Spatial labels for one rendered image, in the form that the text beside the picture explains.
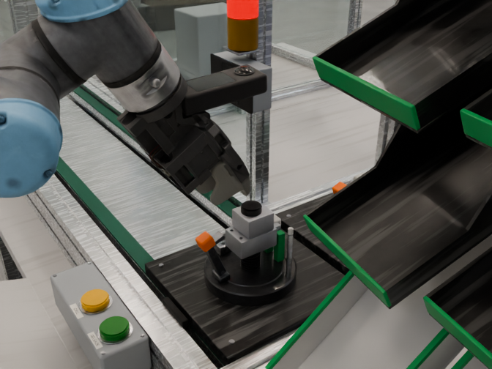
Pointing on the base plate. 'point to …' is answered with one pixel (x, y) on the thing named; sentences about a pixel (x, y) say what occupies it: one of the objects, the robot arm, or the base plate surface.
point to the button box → (107, 356)
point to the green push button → (114, 329)
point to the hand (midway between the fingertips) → (246, 184)
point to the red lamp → (242, 9)
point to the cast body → (251, 229)
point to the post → (261, 168)
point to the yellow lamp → (242, 34)
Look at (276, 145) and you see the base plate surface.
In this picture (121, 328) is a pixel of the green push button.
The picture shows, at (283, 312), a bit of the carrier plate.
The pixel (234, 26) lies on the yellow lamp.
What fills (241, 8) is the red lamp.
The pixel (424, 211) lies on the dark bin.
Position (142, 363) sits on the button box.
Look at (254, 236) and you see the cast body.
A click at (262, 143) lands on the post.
